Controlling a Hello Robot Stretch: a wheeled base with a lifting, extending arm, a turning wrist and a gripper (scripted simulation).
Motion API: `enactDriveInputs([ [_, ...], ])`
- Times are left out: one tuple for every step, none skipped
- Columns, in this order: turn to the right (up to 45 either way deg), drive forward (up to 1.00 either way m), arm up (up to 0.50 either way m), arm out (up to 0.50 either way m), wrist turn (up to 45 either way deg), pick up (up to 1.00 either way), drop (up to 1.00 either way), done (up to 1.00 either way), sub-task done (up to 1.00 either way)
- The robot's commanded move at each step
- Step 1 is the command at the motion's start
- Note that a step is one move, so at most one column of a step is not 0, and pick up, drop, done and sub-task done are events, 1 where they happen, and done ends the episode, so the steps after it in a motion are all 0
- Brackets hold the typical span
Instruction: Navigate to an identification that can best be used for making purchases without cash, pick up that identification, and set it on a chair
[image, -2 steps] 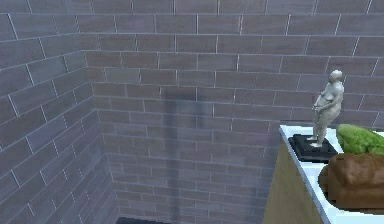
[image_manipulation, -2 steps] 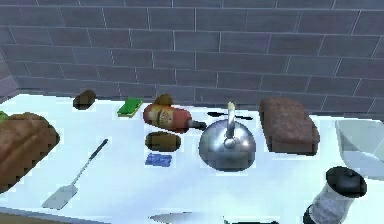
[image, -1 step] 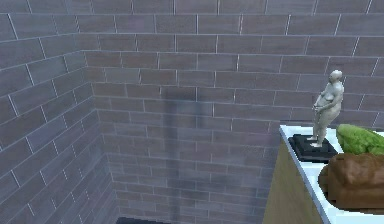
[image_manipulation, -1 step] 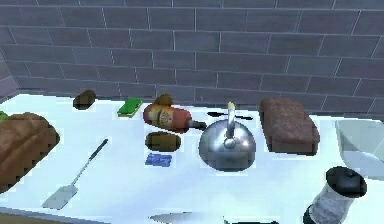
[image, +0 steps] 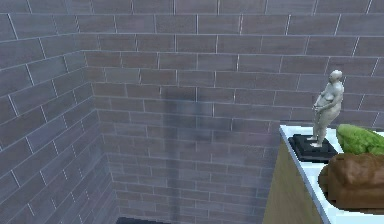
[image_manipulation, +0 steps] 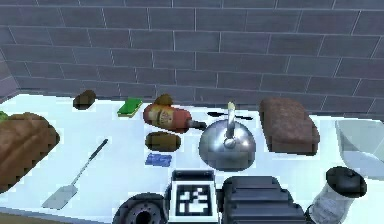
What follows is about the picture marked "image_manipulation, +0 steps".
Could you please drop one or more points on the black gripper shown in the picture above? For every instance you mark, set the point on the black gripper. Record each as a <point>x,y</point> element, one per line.
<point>141,211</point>

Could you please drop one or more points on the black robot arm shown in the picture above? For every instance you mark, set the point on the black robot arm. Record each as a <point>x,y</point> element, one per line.
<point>256,203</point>

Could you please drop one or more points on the blue credit card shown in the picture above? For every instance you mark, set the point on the blue credit card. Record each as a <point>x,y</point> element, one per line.
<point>158,159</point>

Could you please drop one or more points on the red sauce bottle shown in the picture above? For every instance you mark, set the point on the red sauce bottle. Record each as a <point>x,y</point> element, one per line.
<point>166,117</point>

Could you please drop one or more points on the green sponge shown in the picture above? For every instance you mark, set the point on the green sponge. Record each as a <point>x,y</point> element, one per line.
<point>129,107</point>

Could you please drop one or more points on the silver kettle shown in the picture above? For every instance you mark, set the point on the silver kettle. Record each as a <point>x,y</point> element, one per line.
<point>227,145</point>

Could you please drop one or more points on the brown bread loaf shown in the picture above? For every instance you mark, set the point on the brown bread loaf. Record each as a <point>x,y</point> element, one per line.
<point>21,146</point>
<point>287,126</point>

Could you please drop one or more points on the green lettuce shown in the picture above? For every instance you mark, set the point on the green lettuce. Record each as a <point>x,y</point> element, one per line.
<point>2,116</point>

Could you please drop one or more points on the pepper shaker black cap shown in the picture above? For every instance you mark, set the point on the pepper shaker black cap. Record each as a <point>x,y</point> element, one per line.
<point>340,196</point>

